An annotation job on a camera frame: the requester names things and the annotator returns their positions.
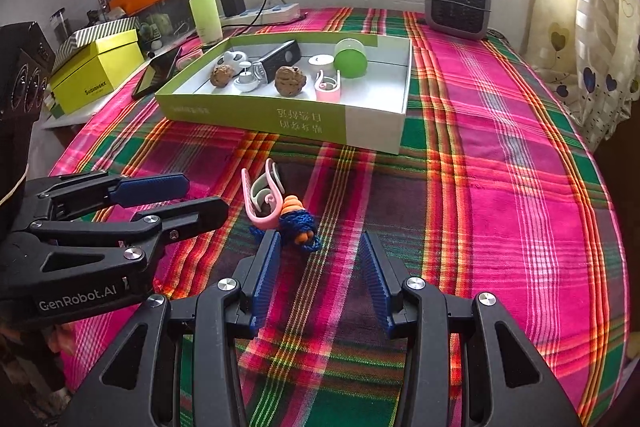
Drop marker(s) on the grey fan heater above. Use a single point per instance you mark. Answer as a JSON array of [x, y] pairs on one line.
[[457, 4]]

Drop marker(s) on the glass jar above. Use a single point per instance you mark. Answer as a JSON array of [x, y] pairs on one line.
[[57, 27]]

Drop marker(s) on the long pink clip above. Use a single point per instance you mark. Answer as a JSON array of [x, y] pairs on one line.
[[187, 57]]

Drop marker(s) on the green white cardboard box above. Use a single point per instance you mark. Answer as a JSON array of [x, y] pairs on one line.
[[300, 117]]

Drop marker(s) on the white power strip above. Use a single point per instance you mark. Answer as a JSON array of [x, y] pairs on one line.
[[280, 13]]

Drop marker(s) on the clear plastic container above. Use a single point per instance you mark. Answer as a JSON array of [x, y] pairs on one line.
[[167, 14]]

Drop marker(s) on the white panda round gadget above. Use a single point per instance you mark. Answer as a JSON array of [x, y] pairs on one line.
[[235, 57]]

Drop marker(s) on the black hexagonal bottle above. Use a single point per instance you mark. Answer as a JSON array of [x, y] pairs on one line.
[[280, 57]]

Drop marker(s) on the heart print curtain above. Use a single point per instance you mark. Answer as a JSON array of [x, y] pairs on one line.
[[595, 72]]

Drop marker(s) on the green white striped box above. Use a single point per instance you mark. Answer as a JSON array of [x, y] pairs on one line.
[[95, 31]]

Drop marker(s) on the brown walnut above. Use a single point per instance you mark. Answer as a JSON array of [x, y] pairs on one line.
[[222, 74], [290, 82]]

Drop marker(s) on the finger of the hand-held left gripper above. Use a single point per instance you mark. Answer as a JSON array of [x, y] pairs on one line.
[[150, 188], [195, 213]]

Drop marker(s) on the yellow green box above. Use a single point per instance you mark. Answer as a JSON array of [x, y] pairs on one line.
[[95, 82]]

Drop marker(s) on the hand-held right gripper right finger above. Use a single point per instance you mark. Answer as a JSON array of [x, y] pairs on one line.
[[375, 277]]

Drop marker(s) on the pink white clip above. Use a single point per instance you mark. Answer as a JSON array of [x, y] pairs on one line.
[[265, 221], [327, 96]]

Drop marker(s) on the green white knob stand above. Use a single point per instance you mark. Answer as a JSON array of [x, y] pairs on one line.
[[350, 62]]

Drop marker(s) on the small white cap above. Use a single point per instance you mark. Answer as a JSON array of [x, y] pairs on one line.
[[320, 61]]

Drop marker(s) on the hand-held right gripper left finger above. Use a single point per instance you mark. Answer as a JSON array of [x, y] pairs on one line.
[[265, 272]]

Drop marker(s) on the pink green plaid tablecloth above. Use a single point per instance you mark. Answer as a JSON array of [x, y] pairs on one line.
[[475, 207]]

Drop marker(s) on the black smartphone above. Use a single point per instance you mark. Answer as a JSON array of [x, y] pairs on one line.
[[157, 77]]

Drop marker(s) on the light green lotion bottle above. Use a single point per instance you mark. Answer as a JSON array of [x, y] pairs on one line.
[[205, 14]]

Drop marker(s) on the black charger plug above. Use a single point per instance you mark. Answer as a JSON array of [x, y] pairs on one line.
[[232, 3]]

